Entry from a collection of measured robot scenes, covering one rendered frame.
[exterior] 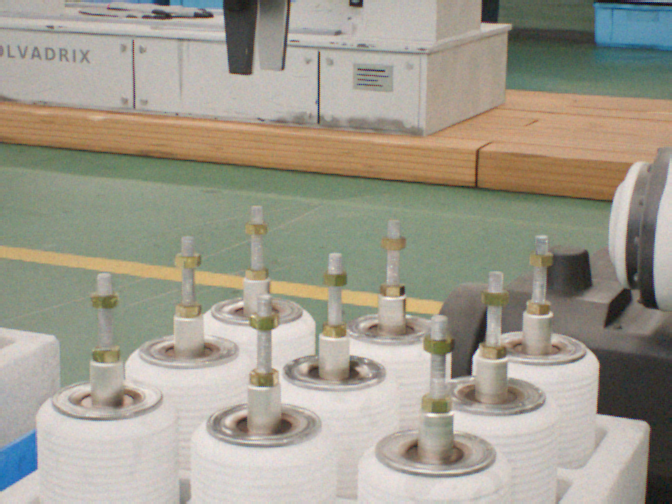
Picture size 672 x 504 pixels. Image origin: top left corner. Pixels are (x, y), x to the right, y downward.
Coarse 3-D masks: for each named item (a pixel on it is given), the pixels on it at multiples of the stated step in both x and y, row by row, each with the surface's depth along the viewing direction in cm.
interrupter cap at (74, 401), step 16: (80, 384) 106; (128, 384) 106; (144, 384) 106; (64, 400) 103; (80, 400) 103; (128, 400) 104; (144, 400) 103; (160, 400) 103; (80, 416) 100; (96, 416) 100; (112, 416) 100; (128, 416) 100
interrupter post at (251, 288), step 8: (248, 280) 123; (264, 280) 123; (248, 288) 123; (256, 288) 123; (264, 288) 123; (248, 296) 123; (256, 296) 123; (248, 304) 123; (256, 304) 123; (248, 312) 124
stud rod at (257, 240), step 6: (252, 210) 122; (258, 210) 122; (252, 216) 122; (258, 216) 122; (252, 222) 122; (258, 222) 122; (252, 240) 123; (258, 240) 123; (252, 246) 123; (258, 246) 123; (252, 252) 123; (258, 252) 123; (252, 258) 123; (258, 258) 123; (252, 264) 123; (258, 264) 123
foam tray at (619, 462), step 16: (608, 416) 122; (608, 432) 119; (624, 432) 119; (640, 432) 119; (608, 448) 115; (624, 448) 115; (640, 448) 118; (592, 464) 112; (608, 464) 112; (624, 464) 113; (640, 464) 119; (32, 480) 108; (560, 480) 110; (576, 480) 109; (592, 480) 109; (608, 480) 109; (624, 480) 113; (640, 480) 120; (0, 496) 105; (16, 496) 105; (32, 496) 105; (560, 496) 110; (576, 496) 106; (592, 496) 106; (608, 496) 108; (624, 496) 114; (640, 496) 121
